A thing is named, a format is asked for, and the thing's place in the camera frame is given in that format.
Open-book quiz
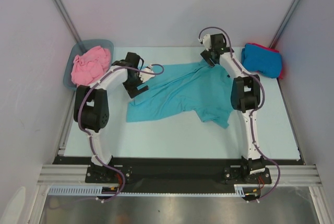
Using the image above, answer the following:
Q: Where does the teal t shirt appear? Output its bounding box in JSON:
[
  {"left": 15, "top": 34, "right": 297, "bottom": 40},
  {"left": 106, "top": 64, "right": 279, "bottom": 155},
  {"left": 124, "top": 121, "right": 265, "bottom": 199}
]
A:
[{"left": 126, "top": 61, "right": 233, "bottom": 128}]

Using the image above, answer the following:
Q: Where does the grey slotted cable duct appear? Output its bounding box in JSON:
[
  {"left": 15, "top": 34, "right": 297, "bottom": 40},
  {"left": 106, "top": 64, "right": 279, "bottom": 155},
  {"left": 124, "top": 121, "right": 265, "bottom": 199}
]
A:
[{"left": 48, "top": 185, "right": 251, "bottom": 197}]

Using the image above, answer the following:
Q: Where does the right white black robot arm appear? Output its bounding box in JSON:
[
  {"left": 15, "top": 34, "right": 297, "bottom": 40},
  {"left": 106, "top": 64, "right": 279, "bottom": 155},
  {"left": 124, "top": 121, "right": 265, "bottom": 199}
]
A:
[{"left": 198, "top": 33, "right": 265, "bottom": 183}]

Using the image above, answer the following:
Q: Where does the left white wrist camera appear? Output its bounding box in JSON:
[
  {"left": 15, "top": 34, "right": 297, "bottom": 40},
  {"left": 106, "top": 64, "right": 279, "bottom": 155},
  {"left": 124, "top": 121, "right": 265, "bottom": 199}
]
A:
[{"left": 139, "top": 65, "right": 155, "bottom": 83}]

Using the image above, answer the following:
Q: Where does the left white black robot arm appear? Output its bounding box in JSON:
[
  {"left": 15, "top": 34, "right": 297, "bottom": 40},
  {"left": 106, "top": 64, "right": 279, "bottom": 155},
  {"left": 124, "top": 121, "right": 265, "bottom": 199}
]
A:
[{"left": 74, "top": 52, "right": 154, "bottom": 182}]

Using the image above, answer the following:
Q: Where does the blue folded t shirt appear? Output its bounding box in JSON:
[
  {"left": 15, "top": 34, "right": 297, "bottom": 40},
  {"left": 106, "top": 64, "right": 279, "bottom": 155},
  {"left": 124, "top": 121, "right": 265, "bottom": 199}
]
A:
[{"left": 240, "top": 43, "right": 283, "bottom": 79}]

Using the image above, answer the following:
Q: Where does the right corner aluminium post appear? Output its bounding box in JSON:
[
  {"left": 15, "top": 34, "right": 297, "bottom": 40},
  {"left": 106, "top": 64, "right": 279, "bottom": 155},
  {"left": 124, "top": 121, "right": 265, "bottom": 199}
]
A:
[{"left": 269, "top": 0, "right": 302, "bottom": 49}]

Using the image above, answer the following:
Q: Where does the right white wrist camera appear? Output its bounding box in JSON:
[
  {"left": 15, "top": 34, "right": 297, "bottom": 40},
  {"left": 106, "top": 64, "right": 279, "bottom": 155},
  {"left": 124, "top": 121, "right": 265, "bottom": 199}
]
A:
[{"left": 198, "top": 34, "right": 212, "bottom": 51}]

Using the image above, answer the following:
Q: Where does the corner aluminium post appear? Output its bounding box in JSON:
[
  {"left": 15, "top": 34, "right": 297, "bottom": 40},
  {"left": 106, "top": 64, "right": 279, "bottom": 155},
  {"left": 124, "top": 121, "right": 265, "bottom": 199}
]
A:
[
  {"left": 52, "top": 0, "right": 81, "bottom": 43},
  {"left": 269, "top": 0, "right": 302, "bottom": 49}
]

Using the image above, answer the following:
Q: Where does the pink crumpled t shirt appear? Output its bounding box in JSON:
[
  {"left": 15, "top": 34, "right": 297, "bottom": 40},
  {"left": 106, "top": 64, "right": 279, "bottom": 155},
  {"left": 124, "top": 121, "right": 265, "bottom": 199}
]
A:
[{"left": 71, "top": 45, "right": 111, "bottom": 86}]

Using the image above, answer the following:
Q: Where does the aluminium frame rail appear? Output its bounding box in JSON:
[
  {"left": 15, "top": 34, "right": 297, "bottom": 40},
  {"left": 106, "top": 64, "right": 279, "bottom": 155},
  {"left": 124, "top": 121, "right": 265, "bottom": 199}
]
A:
[{"left": 38, "top": 164, "right": 322, "bottom": 186}]

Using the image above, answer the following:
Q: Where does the grey plastic basket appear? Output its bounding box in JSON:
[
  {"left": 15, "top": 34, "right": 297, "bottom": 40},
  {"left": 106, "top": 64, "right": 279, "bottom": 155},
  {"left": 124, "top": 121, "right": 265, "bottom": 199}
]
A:
[{"left": 63, "top": 39, "right": 114, "bottom": 91}]

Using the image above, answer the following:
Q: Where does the left corner aluminium post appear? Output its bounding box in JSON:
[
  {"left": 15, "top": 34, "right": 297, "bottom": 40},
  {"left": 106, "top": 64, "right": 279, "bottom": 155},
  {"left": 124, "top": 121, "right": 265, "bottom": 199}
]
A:
[{"left": 52, "top": 0, "right": 81, "bottom": 43}]

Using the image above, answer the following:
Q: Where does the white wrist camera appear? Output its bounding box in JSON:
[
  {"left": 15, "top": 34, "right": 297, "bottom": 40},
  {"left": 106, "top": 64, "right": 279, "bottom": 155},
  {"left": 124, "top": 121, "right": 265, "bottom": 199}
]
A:
[
  {"left": 198, "top": 34, "right": 212, "bottom": 51},
  {"left": 139, "top": 65, "right": 155, "bottom": 83}
]

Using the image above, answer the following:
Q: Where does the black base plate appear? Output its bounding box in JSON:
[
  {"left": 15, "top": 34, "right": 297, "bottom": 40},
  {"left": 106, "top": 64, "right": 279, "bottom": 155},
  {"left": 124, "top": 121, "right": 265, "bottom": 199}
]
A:
[{"left": 52, "top": 155, "right": 305, "bottom": 193}]

